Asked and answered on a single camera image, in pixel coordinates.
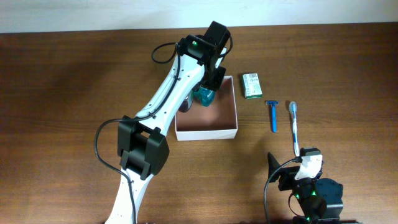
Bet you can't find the green mouthwash bottle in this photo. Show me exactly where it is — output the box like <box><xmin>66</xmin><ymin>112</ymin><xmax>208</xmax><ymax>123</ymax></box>
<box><xmin>193</xmin><ymin>87</ymin><xmax>215</xmax><ymax>107</ymax></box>

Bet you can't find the purple soap pump bottle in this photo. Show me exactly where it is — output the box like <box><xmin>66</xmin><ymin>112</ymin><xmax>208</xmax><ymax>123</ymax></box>
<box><xmin>178</xmin><ymin>95</ymin><xmax>193</xmax><ymax>113</ymax></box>

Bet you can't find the green white soap box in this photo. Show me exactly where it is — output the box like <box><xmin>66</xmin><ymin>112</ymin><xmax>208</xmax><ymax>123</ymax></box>
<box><xmin>242</xmin><ymin>73</ymin><xmax>262</xmax><ymax>99</ymax></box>

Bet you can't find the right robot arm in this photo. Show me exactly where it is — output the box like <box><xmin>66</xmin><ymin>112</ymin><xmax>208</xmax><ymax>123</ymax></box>
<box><xmin>264</xmin><ymin>147</ymin><xmax>344</xmax><ymax>223</ymax></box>

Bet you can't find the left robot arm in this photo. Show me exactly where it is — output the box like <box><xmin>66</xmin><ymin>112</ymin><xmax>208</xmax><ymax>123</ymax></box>
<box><xmin>106</xmin><ymin>35</ymin><xmax>232</xmax><ymax>223</ymax></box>

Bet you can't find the white open cardboard box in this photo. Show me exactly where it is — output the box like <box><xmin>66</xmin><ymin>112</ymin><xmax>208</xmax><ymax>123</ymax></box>
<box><xmin>174</xmin><ymin>76</ymin><xmax>238</xmax><ymax>141</ymax></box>

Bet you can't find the blue white toothbrush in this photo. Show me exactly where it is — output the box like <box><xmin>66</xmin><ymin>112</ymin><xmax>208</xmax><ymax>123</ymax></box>
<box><xmin>289</xmin><ymin>101</ymin><xmax>300</xmax><ymax>157</ymax></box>

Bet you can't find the blue disposable razor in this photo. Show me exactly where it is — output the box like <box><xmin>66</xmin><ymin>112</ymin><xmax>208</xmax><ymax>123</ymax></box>
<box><xmin>266</xmin><ymin>100</ymin><xmax>279</xmax><ymax>133</ymax></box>

